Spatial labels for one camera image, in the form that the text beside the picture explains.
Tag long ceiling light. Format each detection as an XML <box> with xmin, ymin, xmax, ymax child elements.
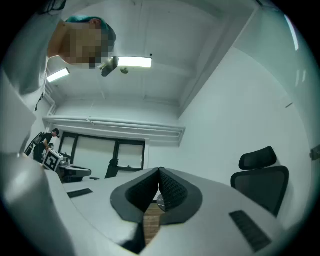
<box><xmin>46</xmin><ymin>67</ymin><xmax>71</xmax><ymax>83</ymax></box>
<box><xmin>116</xmin><ymin>56</ymin><xmax>153</xmax><ymax>69</ymax></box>
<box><xmin>283</xmin><ymin>14</ymin><xmax>300</xmax><ymax>52</ymax></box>

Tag black mesh office chair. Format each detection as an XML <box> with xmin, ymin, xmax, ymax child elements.
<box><xmin>230</xmin><ymin>145</ymin><xmax>290</xmax><ymax>218</ymax></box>

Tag white ceiling pipes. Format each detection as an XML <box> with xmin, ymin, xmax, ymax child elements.
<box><xmin>41</xmin><ymin>115</ymin><xmax>186</xmax><ymax>148</ymax></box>

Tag head-worn camera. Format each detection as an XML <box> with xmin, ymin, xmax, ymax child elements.
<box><xmin>99</xmin><ymin>56</ymin><xmax>120</xmax><ymax>78</ymax></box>

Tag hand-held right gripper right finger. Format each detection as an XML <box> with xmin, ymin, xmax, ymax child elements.
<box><xmin>139</xmin><ymin>166</ymin><xmax>285</xmax><ymax>256</ymax></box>

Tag person's head with teal cap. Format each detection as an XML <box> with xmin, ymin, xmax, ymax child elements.
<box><xmin>47</xmin><ymin>15</ymin><xmax>118</xmax><ymax>70</ymax></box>

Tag black-framed window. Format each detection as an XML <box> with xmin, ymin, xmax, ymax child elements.
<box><xmin>57</xmin><ymin>131</ymin><xmax>146</xmax><ymax>179</ymax></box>

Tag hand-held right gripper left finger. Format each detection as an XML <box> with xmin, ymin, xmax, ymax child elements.
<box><xmin>62</xmin><ymin>167</ymin><xmax>161</xmax><ymax>255</ymax></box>

